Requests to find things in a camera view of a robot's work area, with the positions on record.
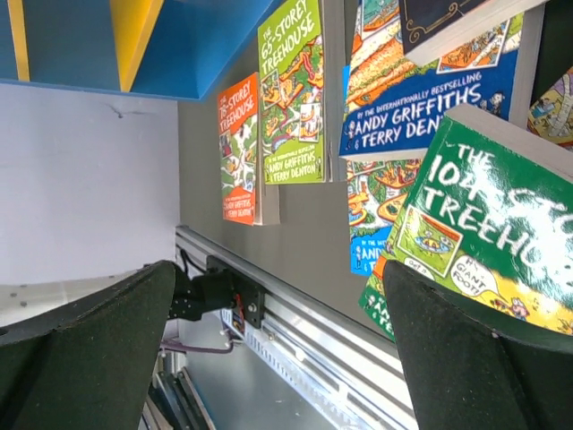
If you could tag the perforated cable tray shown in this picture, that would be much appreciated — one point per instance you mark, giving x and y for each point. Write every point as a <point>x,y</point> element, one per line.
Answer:
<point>295,369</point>

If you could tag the light blue 26-storey book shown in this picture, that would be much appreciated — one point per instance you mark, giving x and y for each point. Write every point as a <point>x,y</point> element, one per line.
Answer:
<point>376,206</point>

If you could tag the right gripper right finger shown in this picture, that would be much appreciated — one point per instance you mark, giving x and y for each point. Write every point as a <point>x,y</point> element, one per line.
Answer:
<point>468,366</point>

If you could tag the orange 78-storey treehouse book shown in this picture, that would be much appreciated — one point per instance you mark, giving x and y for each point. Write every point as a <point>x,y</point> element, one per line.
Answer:
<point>246,197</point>

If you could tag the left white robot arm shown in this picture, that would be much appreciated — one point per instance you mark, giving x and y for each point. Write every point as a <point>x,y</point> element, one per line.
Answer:
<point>217,287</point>

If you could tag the dark two cities book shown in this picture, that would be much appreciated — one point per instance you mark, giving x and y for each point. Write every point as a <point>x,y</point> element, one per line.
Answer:
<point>432,28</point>

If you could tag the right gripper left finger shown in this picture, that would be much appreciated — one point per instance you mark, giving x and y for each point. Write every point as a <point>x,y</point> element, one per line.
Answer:
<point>87,364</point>

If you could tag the dark blue 91-storey book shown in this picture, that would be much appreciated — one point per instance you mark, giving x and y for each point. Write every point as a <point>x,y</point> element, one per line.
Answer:
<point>494,72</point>

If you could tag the lime 65-storey treehouse book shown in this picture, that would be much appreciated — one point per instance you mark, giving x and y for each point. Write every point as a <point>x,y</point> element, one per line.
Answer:
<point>301,56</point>

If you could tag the colourful wooden bookshelf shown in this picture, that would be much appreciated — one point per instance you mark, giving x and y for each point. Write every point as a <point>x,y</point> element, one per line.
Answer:
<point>161,49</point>

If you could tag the aluminium mounting rail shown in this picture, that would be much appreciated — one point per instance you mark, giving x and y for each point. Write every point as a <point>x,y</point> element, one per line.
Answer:
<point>361,365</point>

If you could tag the green 104-storey treehouse book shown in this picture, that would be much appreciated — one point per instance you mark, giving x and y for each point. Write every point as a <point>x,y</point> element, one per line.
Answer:
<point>489,217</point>

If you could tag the purple 52-storey treehouse book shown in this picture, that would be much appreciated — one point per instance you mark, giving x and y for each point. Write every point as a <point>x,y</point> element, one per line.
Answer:
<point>550,117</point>

